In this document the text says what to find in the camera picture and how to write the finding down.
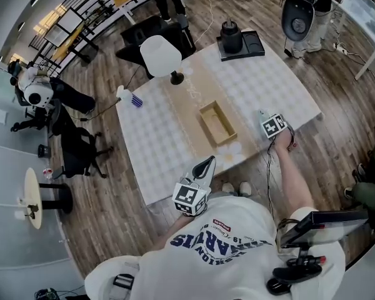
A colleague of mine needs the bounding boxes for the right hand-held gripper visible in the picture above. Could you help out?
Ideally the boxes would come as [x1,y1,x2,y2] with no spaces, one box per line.
[257,109,296,142]

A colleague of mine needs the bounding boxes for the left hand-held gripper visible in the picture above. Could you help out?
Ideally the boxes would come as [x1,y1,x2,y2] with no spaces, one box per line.
[172,155,217,217]

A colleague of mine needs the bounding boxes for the wooden tissue holder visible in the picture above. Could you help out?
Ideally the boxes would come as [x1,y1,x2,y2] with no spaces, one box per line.
[196,100,239,146]

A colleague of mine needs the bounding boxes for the person's left forearm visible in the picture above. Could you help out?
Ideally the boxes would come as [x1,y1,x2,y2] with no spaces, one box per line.
[164,212,195,244]

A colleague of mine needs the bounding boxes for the person's right forearm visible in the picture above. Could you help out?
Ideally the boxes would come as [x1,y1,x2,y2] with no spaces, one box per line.
[272,143,317,219]

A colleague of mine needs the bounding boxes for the person's right hand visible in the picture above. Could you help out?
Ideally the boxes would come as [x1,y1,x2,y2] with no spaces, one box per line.
[273,129,298,152]

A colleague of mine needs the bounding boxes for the person's white left shoe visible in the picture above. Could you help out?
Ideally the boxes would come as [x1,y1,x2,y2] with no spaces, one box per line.
[221,182,237,197]

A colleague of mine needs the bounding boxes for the person's white shoe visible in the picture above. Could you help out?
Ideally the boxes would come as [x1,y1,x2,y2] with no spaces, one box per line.
[221,182,237,197]
[238,181,253,197]

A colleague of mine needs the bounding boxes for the person's white right shoe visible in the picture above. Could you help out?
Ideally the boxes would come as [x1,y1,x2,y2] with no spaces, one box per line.
[238,181,253,197]

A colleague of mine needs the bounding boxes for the checkered tablecloth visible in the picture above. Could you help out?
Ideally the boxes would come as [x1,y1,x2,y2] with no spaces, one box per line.
[115,29,324,206]

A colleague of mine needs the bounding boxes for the black tray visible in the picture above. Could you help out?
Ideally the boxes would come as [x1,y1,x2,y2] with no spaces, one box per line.
[216,29,266,63]

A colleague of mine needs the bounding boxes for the person's white printed shirt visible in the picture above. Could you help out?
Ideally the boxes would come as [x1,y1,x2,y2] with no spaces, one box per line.
[84,191,346,300]

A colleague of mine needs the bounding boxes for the black jar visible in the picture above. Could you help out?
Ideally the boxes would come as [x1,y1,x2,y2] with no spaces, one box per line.
[220,17,243,54]

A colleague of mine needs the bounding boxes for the white striped spray bottle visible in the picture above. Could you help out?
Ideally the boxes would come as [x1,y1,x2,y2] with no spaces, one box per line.
[116,84,144,109]

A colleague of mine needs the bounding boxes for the white table lamp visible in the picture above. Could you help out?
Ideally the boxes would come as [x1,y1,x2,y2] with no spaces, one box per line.
[139,34,185,86]

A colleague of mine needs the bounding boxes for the black chest monitor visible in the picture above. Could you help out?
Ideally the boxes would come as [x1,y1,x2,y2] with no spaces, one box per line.
[279,210,370,250]

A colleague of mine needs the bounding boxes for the black lounge chair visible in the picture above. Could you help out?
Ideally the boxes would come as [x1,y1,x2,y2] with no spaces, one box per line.
[115,14,197,66]

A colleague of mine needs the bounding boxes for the white table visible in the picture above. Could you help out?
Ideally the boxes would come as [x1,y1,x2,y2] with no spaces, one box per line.
[333,0,375,81]

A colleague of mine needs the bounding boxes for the round wooden side table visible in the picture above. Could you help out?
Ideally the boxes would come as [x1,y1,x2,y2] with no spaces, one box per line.
[23,166,74,230]

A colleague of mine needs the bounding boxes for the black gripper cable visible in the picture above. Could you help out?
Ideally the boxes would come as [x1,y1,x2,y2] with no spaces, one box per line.
[265,141,279,223]

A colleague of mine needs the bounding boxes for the black shoulder strap buckle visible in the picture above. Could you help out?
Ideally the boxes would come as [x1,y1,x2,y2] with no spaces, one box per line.
[112,273,136,291]

